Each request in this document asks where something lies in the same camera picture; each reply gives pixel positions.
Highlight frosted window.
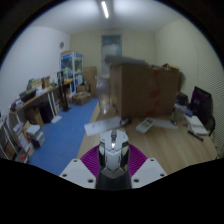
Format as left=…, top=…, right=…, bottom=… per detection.
left=100, top=34, right=123, bottom=76

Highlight white remote control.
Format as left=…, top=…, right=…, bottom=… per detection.
left=135, top=117, right=155, bottom=134

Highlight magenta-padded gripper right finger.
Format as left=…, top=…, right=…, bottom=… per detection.
left=128, top=143, right=168, bottom=189

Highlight black pen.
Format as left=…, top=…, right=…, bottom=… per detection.
left=187, top=129, right=204, bottom=142

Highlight large brown cardboard box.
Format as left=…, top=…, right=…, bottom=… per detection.
left=109, top=63, right=183, bottom=119

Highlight white and grey computer mouse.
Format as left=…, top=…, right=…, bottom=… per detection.
left=95, top=129, right=133, bottom=191

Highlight black tape roll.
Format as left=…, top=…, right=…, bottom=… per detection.
left=119, top=117, right=132, bottom=127

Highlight grey flat board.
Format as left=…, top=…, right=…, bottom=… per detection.
left=103, top=54, right=148, bottom=66

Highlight open cardboard box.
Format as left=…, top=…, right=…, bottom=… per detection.
left=71, top=91, right=93, bottom=107

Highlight small brown cardboard box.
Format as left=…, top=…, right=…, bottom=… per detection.
left=161, top=62, right=181, bottom=72

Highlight white paper sheet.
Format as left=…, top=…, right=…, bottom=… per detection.
left=83, top=115, right=123, bottom=137
left=151, top=118, right=179, bottom=130

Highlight black floor stand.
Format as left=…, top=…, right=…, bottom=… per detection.
left=57, top=70, right=72, bottom=113

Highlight stacked cardboard boxes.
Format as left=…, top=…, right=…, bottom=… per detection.
left=83, top=65, right=98, bottom=98

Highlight white glass-door cabinet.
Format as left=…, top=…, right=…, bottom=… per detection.
left=59, top=50, right=84, bottom=91

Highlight open notebook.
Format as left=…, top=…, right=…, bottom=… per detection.
left=184, top=114, right=209, bottom=136

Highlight cluttered wooden shelf unit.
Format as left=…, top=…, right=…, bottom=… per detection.
left=0, top=69, right=73, bottom=164

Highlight ceiling tube light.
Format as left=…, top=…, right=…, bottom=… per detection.
left=100, top=0, right=110, bottom=20

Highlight clear plastic water bottle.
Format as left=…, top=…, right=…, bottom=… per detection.
left=95, top=74, right=113, bottom=115

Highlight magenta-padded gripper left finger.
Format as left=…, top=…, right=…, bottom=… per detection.
left=59, top=144, right=101, bottom=190

